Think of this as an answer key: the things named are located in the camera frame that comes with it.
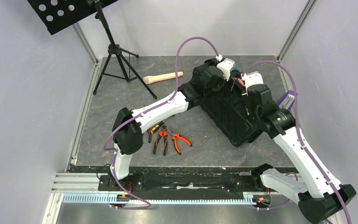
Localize black plastic toolbox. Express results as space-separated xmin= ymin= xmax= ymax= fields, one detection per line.
xmin=200 ymin=69 xmax=262 ymax=147

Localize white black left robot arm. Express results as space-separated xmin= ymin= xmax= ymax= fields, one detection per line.
xmin=110 ymin=60 xmax=235 ymax=190

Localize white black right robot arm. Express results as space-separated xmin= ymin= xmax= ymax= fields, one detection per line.
xmin=247 ymin=84 xmax=357 ymax=224

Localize purple plastic scraper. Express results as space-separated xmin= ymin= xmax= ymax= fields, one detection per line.
xmin=275 ymin=90 xmax=296 ymax=112

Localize orange cutting pliers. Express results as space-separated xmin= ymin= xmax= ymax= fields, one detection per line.
xmin=166 ymin=126 xmax=193 ymax=155

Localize yellow black screwdriver lower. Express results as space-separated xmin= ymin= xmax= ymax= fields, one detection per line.
xmin=148 ymin=121 xmax=164 ymax=134

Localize orange black combination pliers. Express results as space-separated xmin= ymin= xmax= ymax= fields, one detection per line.
xmin=152 ymin=130 xmax=169 ymax=156

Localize orange black needle-nose pliers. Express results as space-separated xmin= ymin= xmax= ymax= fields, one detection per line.
xmin=148 ymin=129 xmax=153 ymax=143

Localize black tripod music stand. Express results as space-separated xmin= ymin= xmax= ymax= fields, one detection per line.
xmin=28 ymin=0 xmax=157 ymax=99

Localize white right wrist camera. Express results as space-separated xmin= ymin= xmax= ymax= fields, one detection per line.
xmin=241 ymin=71 xmax=264 ymax=89

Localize beige wooden handle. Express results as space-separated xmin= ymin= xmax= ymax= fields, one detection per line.
xmin=142 ymin=72 xmax=177 ymax=84

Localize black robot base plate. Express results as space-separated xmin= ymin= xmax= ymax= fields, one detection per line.
xmin=96 ymin=167 xmax=267 ymax=200

